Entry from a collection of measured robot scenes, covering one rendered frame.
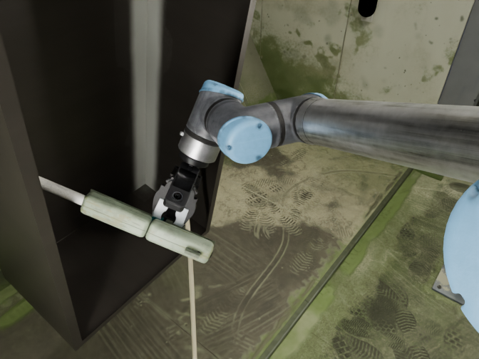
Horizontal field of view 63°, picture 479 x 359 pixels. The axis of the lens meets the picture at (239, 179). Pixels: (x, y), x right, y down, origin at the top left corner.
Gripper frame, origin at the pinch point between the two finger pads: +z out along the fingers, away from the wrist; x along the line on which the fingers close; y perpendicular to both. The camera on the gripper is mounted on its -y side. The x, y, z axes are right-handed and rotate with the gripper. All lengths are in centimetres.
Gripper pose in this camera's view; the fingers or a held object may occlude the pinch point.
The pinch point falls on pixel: (162, 230)
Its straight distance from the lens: 95.0
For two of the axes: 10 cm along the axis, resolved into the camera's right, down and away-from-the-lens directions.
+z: -4.1, 8.4, 3.4
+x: -9.1, -4.0, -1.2
